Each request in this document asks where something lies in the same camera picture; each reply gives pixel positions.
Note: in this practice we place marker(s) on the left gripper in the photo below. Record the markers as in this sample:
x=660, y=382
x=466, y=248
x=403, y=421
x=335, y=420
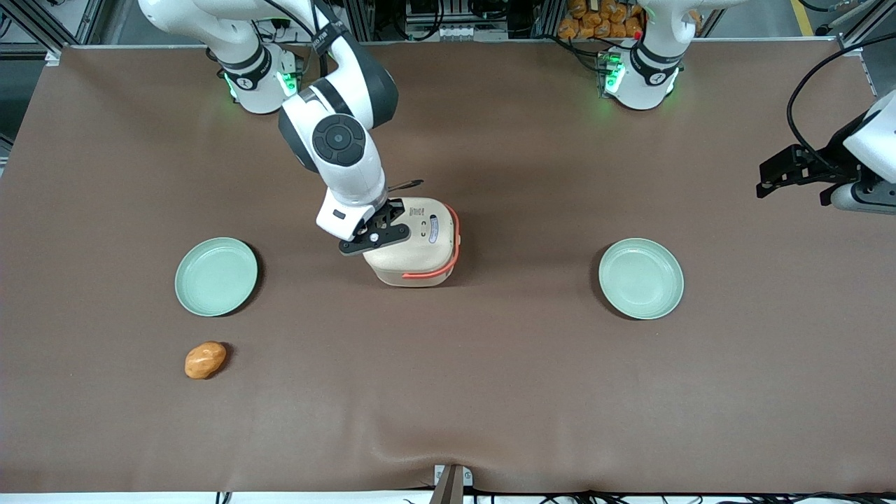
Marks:
x=830, y=163

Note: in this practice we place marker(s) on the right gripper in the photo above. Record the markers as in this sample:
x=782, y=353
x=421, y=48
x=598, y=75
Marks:
x=394, y=208

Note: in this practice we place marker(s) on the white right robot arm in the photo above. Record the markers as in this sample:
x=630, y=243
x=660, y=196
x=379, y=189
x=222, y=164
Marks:
x=339, y=140

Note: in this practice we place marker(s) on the pale green round plate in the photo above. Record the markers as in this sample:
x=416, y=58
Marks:
x=640, y=278
x=215, y=276

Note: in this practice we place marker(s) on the brown table cloth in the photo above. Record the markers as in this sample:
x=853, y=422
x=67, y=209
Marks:
x=448, y=392

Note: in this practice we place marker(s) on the grey equipment box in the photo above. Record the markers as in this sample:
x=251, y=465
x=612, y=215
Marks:
x=455, y=19

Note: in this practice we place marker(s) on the orange brown potato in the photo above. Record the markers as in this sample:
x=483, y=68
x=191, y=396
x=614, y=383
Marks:
x=205, y=360

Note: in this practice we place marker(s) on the bag of orange items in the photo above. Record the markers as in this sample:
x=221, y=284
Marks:
x=602, y=19

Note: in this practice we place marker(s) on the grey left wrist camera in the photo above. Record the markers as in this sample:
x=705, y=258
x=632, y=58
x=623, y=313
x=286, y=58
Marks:
x=868, y=199

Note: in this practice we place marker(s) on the aluminium frame post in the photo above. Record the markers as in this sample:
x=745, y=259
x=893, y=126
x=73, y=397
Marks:
x=864, y=24
x=38, y=24

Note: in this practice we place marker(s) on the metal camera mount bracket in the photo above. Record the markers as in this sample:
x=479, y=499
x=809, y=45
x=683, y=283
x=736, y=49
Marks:
x=450, y=483

